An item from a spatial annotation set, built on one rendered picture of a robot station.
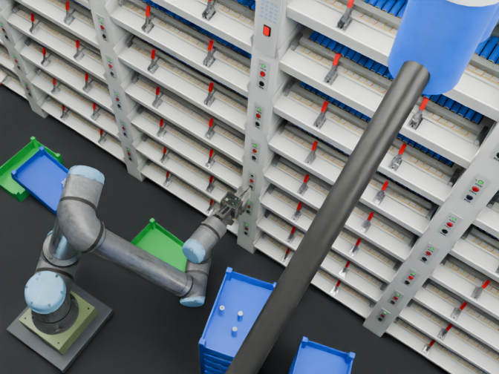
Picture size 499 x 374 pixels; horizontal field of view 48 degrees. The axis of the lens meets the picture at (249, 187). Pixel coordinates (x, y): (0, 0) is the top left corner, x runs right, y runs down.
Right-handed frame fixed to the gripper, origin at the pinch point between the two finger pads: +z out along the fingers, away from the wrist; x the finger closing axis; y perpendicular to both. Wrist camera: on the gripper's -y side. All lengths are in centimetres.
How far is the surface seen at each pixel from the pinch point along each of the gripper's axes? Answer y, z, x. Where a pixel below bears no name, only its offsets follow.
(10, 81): -46, 5, 161
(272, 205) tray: -7.0, 4.0, -10.2
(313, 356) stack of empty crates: -24, -33, -55
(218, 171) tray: -7.0, 4.2, 17.5
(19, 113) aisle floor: -56, -3, 148
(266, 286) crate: -6.0, -27.4, -27.9
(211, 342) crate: -8, -56, -24
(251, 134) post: 31.6, 2.6, 2.2
